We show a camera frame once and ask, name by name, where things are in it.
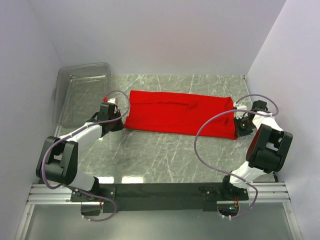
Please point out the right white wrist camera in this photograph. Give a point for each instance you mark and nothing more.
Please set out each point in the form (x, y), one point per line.
(241, 108)

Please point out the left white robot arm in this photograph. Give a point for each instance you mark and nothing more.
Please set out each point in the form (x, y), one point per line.
(58, 160)

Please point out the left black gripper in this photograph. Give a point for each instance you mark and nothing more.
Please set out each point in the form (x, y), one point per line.
(120, 126)

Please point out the black base beam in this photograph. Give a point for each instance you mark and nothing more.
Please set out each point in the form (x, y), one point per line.
(170, 196)

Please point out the red t shirt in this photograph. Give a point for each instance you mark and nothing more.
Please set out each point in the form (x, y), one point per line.
(181, 113)

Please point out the aluminium rail frame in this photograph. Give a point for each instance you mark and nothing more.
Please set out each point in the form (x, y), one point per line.
(139, 157)

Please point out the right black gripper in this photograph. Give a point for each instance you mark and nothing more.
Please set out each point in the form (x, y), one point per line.
(239, 132)

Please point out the clear plastic bin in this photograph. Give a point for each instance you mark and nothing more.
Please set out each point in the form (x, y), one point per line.
(79, 92)

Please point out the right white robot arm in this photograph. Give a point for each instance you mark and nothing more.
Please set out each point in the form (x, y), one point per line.
(266, 153)

